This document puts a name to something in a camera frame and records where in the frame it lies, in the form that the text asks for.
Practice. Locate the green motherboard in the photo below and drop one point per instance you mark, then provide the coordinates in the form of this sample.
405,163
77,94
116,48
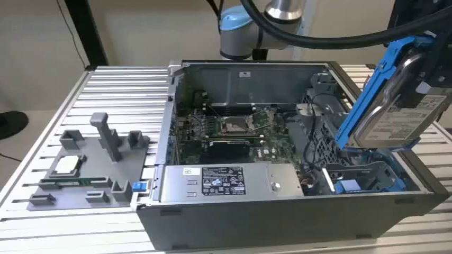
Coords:
279,143

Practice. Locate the blue case latch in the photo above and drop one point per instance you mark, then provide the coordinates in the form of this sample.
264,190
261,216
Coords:
139,186

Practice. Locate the black round stand base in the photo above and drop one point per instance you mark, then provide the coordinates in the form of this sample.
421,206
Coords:
12,124

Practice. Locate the hard disk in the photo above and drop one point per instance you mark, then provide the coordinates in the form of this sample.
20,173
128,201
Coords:
392,127

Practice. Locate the open grey PC case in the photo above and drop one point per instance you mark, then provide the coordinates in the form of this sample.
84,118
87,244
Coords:
247,225

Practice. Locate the grey metal disk bay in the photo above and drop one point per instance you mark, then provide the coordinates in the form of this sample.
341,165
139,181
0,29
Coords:
371,172

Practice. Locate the green RAM stick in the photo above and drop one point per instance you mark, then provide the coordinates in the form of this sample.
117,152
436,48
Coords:
84,181

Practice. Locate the black graphics card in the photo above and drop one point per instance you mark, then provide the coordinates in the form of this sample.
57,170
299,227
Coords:
227,152

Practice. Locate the silver power supply unit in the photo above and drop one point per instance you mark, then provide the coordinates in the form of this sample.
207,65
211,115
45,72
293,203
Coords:
172,185

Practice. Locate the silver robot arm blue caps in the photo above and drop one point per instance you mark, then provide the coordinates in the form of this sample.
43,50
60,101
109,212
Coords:
243,39

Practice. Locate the grey parts rack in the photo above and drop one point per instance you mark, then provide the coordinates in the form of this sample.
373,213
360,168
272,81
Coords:
92,158

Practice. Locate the black frame post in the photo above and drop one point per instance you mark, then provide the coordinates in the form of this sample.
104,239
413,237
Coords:
88,34

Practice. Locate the silver CPU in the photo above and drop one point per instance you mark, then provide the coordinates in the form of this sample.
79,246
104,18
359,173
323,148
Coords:
67,164

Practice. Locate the grey perforated drive cage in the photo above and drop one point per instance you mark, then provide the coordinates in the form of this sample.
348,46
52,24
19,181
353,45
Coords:
328,148

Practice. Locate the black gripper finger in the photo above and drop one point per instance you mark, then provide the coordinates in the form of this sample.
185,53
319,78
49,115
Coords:
413,98

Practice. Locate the CPU socket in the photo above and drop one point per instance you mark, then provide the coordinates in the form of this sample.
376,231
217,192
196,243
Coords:
235,125

